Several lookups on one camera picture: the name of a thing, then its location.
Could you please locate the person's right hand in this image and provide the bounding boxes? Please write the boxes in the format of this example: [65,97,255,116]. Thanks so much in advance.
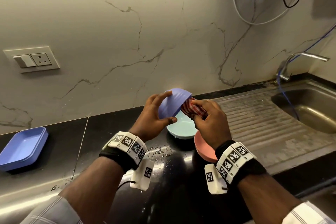
[190,99,233,151]

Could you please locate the person's left hand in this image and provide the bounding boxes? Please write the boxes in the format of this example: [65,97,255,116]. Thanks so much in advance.
[128,91,178,143]

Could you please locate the pink bowl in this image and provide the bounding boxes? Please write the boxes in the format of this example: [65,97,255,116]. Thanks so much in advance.
[194,131,218,163]

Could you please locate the red checkered cloth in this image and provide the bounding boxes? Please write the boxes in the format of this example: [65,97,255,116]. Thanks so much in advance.
[180,97,208,120]

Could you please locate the teal bowl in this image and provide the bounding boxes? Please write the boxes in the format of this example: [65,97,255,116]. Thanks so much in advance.
[166,111,198,140]

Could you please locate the large blue bowl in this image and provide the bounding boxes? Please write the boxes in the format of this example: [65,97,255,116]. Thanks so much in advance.
[157,87,193,120]

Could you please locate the person's right forearm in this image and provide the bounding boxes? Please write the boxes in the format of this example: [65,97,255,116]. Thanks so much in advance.
[237,174,302,224]

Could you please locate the person's left forearm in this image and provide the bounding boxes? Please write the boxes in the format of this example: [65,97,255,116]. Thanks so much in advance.
[58,157,125,224]

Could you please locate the left wrist marker band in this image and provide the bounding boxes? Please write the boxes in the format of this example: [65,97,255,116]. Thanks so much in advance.
[99,131,147,173]

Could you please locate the wrist marker band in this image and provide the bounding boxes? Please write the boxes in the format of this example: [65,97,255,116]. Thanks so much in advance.
[99,131,147,173]
[215,140,267,186]

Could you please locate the right wrist marker band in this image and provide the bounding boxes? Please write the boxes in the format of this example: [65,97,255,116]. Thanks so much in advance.
[215,140,267,186]

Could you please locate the steel sink with drainboard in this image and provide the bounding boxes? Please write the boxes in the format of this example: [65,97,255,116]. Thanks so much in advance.
[210,79,336,177]

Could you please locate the steel faucet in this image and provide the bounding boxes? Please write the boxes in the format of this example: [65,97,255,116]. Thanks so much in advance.
[275,52,331,82]

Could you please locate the striped shirt sleeve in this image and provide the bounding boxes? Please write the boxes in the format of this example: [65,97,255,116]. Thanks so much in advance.
[282,201,335,224]
[20,195,83,224]

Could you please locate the blue rectangular tray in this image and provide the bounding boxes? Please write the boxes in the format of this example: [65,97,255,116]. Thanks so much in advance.
[0,126,49,172]

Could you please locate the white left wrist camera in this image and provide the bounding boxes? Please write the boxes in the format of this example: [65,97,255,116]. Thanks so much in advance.
[130,159,155,191]

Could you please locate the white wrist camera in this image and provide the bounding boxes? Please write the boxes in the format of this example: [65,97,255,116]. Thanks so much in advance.
[130,159,155,191]
[204,163,228,195]

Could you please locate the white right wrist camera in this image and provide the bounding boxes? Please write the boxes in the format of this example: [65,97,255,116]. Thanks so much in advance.
[204,163,228,195]

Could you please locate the blue hose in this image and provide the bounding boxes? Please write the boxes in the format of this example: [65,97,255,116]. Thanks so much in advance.
[277,23,336,122]

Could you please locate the white wall switch socket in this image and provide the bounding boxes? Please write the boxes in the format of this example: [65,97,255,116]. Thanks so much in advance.
[3,46,60,74]

